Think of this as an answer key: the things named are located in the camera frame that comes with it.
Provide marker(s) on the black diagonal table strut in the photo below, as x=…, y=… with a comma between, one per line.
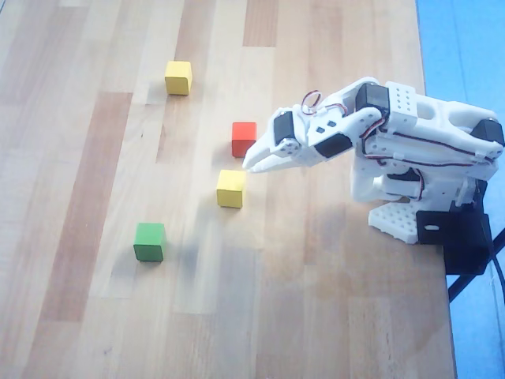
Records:
x=465, y=276

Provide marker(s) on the yellow wooden cube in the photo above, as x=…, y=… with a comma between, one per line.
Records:
x=230, y=188
x=178, y=77

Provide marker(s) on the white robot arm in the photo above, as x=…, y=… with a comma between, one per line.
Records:
x=434, y=118

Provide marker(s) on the green wooden cube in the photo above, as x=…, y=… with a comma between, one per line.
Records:
x=149, y=241

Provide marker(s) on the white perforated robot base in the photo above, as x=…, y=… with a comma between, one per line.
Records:
x=394, y=221

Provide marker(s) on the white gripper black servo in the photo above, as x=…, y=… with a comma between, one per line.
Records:
x=276, y=147

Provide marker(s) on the red wooden cube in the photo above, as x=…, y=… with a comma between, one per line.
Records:
x=242, y=138

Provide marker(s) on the black table clamp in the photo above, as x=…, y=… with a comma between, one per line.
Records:
x=453, y=237

